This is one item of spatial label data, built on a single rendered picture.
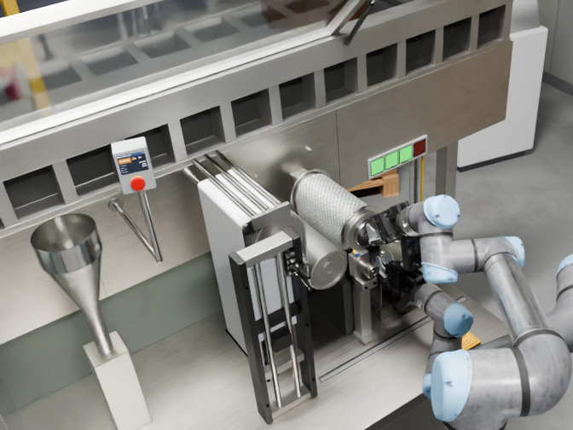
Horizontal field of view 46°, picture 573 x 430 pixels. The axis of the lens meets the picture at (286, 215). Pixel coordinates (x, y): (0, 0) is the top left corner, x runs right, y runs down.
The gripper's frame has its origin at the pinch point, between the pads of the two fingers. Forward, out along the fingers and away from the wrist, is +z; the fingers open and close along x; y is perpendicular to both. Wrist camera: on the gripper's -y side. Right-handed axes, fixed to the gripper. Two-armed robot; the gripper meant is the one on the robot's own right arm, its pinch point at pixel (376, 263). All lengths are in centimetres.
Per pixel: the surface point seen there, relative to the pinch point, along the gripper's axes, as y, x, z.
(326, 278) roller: 5.8, 19.0, -2.3
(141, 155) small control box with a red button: 60, 60, -2
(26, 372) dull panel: -8, 97, 30
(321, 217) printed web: 17.5, 12.2, 8.2
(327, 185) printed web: 22.3, 6.0, 14.1
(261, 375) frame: -1, 48, -16
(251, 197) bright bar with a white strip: 36, 35, 3
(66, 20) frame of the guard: 91, 67, -6
